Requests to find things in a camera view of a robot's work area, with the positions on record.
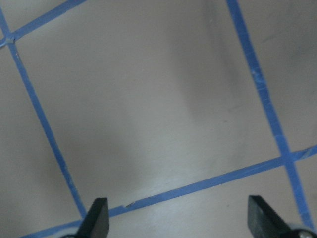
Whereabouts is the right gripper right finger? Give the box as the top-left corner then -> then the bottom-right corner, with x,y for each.
247,195 -> 291,238

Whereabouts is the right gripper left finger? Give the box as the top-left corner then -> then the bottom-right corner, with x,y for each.
75,197 -> 109,238

